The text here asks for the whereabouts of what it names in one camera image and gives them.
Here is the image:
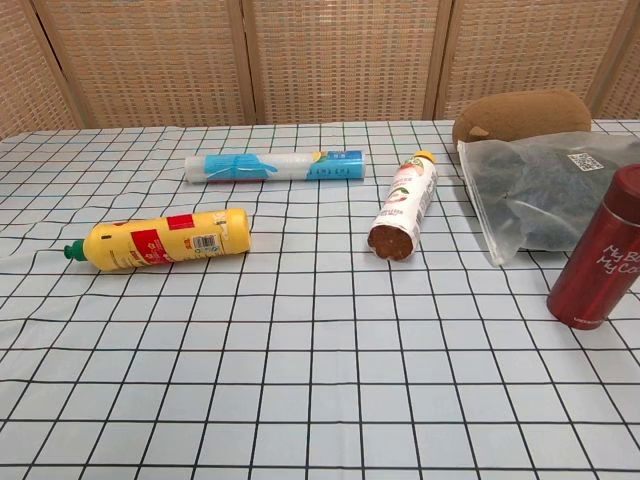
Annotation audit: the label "plastic wrap roll, blue label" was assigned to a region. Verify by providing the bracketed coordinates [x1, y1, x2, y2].
[183, 148, 367, 185]

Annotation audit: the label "yellow bottle with green cap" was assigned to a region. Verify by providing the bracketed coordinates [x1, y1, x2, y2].
[62, 207, 251, 274]

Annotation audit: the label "white black-grid tablecloth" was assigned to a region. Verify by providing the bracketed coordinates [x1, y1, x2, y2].
[0, 118, 640, 480]

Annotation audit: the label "woven bamboo folding screen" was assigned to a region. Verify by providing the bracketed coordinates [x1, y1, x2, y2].
[0, 0, 640, 143]

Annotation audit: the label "brown plush toy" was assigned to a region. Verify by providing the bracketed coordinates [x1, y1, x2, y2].
[452, 89, 594, 151]

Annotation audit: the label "white drink bottle, yellow cap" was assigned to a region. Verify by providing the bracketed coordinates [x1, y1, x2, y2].
[368, 149, 439, 263]

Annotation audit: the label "clear zip bag, dark contents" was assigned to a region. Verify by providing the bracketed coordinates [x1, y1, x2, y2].
[457, 128, 640, 268]

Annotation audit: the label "dark red jar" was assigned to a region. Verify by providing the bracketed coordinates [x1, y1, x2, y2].
[545, 163, 640, 331]

